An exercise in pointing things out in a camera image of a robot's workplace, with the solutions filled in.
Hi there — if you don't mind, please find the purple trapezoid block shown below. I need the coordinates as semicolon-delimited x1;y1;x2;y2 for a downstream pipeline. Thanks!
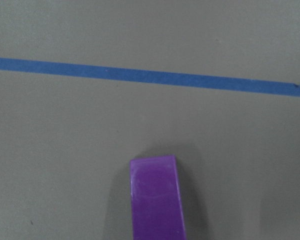
129;155;187;240

